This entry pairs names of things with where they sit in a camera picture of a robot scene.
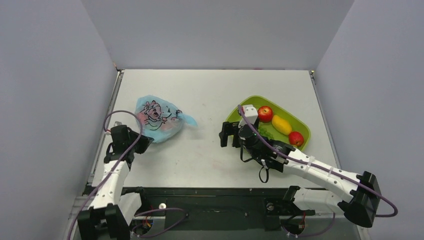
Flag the yellow fake mango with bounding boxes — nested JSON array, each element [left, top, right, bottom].
[[271, 115, 293, 136]]

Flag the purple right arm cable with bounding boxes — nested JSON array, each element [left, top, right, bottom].
[[237, 104, 399, 219]]

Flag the green plastic tray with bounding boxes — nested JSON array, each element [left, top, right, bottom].
[[240, 95, 311, 151]]

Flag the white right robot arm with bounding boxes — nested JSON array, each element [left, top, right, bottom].
[[219, 121, 381, 228]]

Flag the small red fake apple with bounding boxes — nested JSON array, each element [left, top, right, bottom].
[[288, 131, 305, 147]]

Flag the green fake grapes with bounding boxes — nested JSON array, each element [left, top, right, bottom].
[[257, 126, 274, 139]]

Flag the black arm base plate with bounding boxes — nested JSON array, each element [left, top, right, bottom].
[[118, 186, 318, 231]]

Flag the blue printed plastic bag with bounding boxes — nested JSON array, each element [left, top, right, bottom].
[[134, 95, 198, 143]]

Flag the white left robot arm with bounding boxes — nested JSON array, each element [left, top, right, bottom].
[[76, 125, 154, 240]]

